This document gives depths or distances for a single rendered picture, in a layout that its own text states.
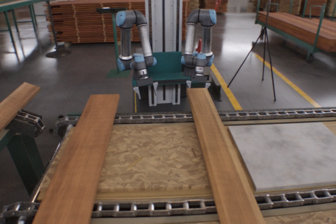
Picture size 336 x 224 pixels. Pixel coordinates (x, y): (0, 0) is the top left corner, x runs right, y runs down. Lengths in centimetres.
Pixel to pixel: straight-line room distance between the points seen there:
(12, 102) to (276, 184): 155
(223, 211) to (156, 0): 187
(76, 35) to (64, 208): 582
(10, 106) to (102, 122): 60
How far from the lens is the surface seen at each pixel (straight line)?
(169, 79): 223
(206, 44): 215
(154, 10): 230
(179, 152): 119
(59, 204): 100
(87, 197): 98
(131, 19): 197
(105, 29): 633
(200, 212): 96
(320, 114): 176
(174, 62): 235
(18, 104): 168
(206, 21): 206
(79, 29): 650
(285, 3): 1323
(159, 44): 236
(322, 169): 130
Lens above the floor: 161
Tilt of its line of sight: 28 degrees down
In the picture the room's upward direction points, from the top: straight up
